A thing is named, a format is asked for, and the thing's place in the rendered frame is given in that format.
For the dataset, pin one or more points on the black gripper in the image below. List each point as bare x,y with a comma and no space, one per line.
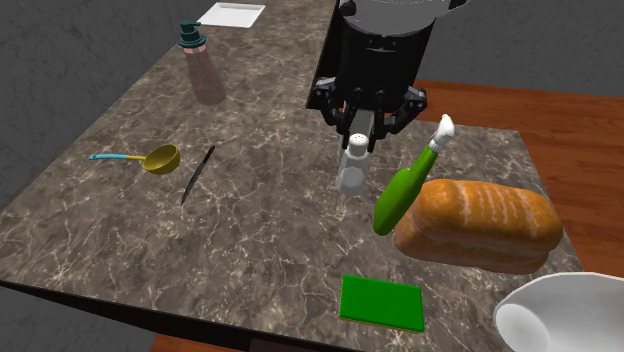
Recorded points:
382,58

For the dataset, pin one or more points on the white salt shaker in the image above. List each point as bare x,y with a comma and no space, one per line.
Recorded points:
355,168

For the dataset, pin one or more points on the brown bread loaf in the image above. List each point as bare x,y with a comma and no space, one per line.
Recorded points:
482,226

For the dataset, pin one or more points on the white square plate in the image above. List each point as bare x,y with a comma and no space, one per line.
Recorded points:
231,14

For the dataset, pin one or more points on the pink soap dispenser, teal pump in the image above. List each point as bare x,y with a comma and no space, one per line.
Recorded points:
204,73

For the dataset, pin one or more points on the black knife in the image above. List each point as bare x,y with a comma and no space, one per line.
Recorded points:
196,176

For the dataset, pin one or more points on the green flat board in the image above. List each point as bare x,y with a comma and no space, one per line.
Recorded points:
382,302

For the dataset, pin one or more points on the white bowl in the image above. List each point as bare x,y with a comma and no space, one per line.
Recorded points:
565,312

